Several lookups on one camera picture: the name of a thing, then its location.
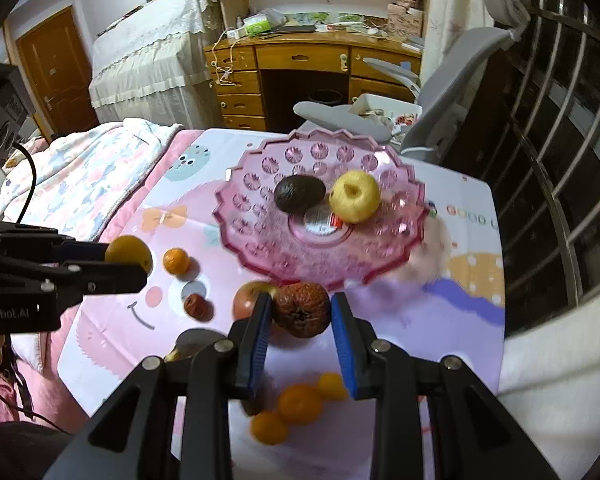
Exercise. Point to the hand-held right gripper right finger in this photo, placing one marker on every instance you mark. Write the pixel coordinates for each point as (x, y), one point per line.
(342, 345)

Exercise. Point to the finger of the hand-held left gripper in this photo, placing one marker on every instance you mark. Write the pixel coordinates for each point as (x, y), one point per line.
(110, 280)
(82, 250)

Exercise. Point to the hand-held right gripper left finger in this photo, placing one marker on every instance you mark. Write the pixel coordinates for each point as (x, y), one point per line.
(260, 340)

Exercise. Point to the large orange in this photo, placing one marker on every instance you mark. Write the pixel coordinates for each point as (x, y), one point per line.
(130, 250)

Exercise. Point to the red apple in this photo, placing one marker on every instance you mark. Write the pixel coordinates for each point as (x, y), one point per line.
(245, 302)

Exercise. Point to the kumquat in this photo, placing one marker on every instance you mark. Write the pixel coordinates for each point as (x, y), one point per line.
(330, 387)
(269, 427)

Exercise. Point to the dark brown fruit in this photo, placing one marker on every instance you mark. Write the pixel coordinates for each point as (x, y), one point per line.
(195, 340)

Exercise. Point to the tangerine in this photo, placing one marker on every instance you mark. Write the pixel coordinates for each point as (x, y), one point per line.
(176, 261)
(300, 402)

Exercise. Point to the pink glass fruit plate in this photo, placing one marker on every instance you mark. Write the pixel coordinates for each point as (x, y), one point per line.
(260, 240)

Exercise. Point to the wooden door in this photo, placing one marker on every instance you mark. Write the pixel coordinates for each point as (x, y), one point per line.
(55, 70)

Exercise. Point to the small red jujube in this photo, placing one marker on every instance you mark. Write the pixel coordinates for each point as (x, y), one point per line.
(196, 306)

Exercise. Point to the floral blanket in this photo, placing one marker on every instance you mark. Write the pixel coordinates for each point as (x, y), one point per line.
(90, 175)

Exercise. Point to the cartoon printed mat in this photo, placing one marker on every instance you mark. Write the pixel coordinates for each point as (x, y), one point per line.
(430, 350)

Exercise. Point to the pink quilt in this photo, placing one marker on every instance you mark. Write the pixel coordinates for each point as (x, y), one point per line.
(40, 395)

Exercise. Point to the yellow apple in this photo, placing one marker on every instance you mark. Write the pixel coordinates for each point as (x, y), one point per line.
(360, 205)

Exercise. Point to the dark avocado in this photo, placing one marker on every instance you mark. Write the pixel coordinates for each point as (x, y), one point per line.
(297, 192)

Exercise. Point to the white lace furniture cover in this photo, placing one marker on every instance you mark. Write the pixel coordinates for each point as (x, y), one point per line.
(145, 60)

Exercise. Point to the metal window grille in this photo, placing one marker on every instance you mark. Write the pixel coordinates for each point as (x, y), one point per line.
(571, 260)

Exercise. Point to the white storage box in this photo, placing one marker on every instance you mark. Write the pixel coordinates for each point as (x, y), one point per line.
(375, 101)

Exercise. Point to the black trash bin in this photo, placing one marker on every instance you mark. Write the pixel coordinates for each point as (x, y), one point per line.
(325, 97)

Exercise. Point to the wooden desk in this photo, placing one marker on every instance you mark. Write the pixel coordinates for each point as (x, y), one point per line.
(300, 57)

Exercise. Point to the grey office chair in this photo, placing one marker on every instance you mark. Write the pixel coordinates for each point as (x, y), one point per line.
(445, 70)

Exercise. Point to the floral cardboard box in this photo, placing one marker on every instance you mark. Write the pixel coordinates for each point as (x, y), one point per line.
(405, 20)

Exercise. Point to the white curtain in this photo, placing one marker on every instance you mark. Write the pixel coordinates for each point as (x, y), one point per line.
(455, 10)

